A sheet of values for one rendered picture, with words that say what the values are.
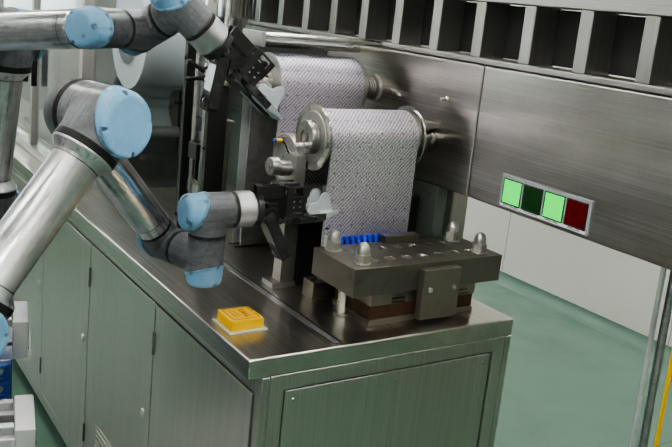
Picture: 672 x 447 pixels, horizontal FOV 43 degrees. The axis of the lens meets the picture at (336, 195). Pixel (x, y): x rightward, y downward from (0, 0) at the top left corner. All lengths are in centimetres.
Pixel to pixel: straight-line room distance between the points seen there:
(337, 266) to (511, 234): 351
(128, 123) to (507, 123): 83
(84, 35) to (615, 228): 104
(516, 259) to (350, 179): 338
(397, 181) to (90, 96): 78
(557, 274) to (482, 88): 312
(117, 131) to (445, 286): 78
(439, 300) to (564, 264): 313
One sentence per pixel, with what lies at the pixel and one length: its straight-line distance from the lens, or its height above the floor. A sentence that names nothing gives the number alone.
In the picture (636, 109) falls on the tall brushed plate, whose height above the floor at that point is 141.
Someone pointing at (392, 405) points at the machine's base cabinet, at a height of 75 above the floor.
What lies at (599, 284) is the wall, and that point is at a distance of 480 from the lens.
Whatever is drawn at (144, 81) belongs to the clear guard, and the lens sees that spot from 275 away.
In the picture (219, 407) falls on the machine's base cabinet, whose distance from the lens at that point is 179.
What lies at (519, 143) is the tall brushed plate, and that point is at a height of 129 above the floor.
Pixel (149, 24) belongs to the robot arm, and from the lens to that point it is 171.
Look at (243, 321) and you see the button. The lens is 169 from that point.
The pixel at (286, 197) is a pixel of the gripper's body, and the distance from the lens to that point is 178.
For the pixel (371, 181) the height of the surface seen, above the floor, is 116.
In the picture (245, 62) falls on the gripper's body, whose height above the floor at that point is 141.
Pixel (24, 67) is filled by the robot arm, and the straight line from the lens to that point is 201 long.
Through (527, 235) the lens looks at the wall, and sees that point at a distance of 512.
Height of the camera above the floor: 154
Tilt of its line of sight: 13 degrees down
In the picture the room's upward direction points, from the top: 6 degrees clockwise
